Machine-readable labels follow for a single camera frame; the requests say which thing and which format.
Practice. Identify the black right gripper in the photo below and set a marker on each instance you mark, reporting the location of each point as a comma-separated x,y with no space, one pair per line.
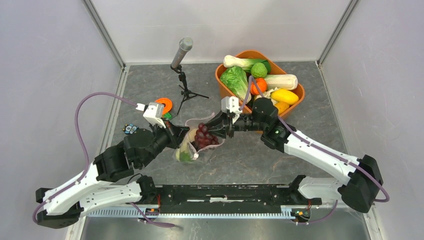
222,131

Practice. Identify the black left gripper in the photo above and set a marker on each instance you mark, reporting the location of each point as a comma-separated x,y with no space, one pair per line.
176,134

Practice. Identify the purple toy grapes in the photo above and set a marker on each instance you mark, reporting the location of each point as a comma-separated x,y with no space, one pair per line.
202,138

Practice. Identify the clear zip top bag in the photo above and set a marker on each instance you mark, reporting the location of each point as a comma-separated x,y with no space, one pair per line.
204,154

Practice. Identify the small orange toy pumpkin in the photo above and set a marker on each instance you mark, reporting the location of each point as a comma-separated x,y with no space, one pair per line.
260,86

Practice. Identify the yellow orange toy fruit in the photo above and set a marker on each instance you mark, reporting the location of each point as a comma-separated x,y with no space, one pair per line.
281,107

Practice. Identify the green bumpy custard apple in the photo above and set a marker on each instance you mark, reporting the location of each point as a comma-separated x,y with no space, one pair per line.
259,70

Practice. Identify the yellow toy lemon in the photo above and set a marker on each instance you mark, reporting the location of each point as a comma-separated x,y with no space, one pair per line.
284,95

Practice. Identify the white daikon radish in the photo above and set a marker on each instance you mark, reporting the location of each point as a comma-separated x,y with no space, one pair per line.
187,151

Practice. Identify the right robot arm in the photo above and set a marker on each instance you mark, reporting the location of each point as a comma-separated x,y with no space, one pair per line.
354,180

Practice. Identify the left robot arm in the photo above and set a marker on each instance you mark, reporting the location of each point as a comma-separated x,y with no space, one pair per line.
63,206

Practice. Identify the green toy brick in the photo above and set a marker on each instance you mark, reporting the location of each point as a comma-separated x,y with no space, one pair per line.
167,116

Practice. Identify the blue owl wooden block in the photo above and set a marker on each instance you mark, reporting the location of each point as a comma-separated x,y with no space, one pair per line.
130,129

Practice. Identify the black microphone tripod stand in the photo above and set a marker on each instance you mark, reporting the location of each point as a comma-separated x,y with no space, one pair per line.
186,93

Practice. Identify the green lettuce leaf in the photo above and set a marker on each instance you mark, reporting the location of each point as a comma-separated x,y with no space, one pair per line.
235,79

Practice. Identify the white toy cauliflower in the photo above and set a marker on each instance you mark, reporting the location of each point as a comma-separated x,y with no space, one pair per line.
267,94

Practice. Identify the orange plastic basket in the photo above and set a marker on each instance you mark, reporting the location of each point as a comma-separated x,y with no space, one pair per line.
276,70

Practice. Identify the white napa cabbage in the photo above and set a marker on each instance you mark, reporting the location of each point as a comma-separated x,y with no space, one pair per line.
281,81

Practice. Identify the silver microphone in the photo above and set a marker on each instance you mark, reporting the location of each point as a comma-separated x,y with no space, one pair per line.
185,45

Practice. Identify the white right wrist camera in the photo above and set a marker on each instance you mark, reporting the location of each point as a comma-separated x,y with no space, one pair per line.
230,105

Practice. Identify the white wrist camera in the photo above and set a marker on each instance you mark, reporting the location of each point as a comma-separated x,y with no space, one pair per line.
230,105
152,112

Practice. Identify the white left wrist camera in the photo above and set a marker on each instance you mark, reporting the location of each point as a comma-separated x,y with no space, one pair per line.
152,112

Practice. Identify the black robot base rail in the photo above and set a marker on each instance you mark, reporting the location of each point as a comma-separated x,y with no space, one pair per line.
225,199

